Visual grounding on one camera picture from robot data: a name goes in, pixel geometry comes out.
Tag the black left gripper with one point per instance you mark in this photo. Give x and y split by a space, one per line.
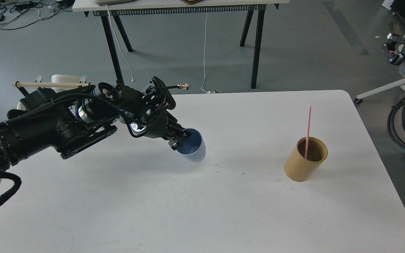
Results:
166 127

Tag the blue plastic cup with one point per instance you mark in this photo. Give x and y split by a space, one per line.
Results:
193 147

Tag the pink chopstick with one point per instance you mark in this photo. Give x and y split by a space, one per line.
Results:
307 138

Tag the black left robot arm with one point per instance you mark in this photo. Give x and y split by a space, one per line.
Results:
71 121

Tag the bamboo wooden cup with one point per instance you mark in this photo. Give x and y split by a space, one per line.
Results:
302 162

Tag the white plastic container behind rack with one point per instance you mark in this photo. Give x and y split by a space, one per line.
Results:
63 79

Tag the wooden rack handle dowel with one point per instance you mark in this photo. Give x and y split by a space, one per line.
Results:
49 84

